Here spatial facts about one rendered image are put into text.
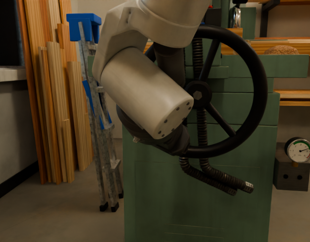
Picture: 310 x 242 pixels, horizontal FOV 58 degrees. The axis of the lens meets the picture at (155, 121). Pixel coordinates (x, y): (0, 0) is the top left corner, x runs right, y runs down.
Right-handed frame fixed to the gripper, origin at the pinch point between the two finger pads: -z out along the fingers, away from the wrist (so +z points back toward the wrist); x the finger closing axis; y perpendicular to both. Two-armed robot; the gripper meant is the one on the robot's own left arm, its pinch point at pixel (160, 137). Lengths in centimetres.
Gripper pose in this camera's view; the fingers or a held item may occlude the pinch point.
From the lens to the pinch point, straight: 55.8
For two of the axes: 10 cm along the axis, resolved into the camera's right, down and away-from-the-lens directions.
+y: 4.8, -8.5, 2.3
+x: 8.7, 4.2, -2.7
